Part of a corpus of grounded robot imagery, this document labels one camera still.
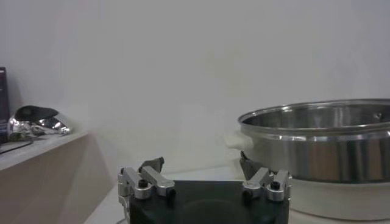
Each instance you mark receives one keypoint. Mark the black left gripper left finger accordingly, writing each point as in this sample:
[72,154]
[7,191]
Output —
[155,179]

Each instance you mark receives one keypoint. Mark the white side table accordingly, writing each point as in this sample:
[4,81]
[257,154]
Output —
[45,182]

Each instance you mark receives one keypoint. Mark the shiny chrome helmet-shaped device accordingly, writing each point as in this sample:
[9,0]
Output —
[33,114]

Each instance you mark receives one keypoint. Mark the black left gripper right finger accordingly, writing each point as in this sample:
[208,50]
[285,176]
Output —
[259,179]

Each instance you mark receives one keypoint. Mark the cream electric cooking pot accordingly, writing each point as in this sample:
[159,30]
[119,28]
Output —
[335,201]

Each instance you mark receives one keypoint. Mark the stainless steel steamer basket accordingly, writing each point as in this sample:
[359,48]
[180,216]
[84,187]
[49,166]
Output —
[320,152]

